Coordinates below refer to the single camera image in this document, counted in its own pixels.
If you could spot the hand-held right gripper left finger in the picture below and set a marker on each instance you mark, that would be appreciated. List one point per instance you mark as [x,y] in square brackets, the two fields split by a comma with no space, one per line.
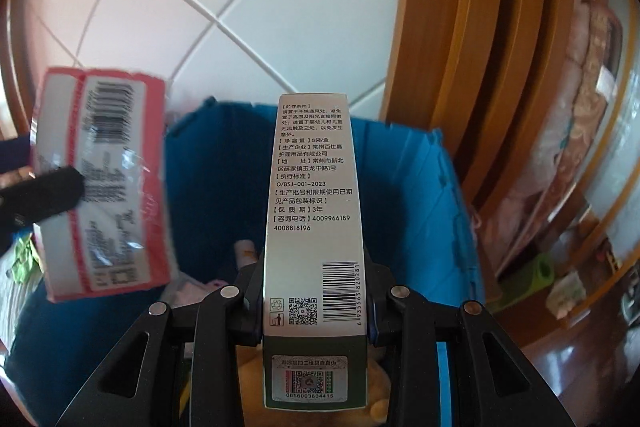
[247,302]

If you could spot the orange plush toy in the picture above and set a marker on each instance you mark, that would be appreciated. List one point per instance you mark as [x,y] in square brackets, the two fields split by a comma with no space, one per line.
[381,387]

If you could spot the striped light blue bed sheet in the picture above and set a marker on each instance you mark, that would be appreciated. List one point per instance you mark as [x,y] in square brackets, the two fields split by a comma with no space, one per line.
[10,307]

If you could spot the small white packet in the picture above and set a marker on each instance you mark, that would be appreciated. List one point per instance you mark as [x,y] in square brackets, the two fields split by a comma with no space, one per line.
[565,296]

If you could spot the pale pink cloth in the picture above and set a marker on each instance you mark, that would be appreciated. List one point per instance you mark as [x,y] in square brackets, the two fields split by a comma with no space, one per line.
[195,292]

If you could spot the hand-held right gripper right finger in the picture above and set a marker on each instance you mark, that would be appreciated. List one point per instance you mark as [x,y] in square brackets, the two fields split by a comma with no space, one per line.
[382,307]

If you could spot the small yellow-green tissue pack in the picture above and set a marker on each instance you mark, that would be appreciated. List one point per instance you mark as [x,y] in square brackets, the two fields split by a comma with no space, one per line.
[22,257]

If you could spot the wooden wardrobe frame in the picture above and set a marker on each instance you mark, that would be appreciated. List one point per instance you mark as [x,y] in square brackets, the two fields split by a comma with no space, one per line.
[475,57]

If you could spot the long white carton box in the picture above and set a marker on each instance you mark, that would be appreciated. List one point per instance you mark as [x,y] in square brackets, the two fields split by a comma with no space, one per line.
[315,232]

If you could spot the pink tissue pack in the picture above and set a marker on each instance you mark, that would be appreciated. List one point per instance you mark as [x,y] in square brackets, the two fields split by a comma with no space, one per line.
[120,232]

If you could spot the blue plastic crate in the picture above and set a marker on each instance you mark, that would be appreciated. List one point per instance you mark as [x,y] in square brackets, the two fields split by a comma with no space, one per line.
[210,187]

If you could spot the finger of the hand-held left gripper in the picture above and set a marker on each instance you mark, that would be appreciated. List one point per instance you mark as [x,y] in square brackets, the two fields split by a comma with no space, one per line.
[50,194]

